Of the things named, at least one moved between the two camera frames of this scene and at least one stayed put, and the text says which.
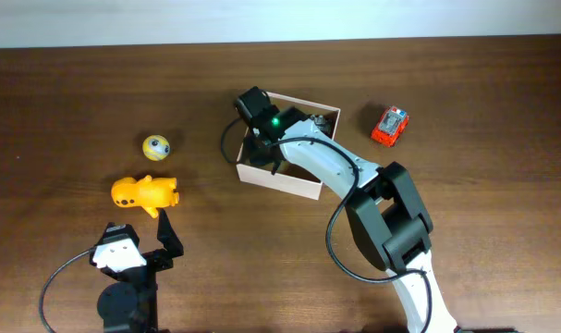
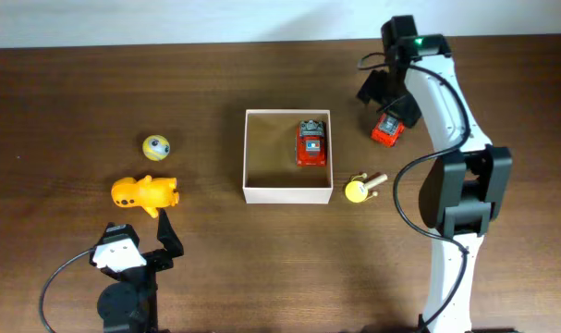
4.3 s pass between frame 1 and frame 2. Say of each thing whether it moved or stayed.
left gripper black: stayed
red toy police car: stayed
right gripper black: moved
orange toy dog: stayed
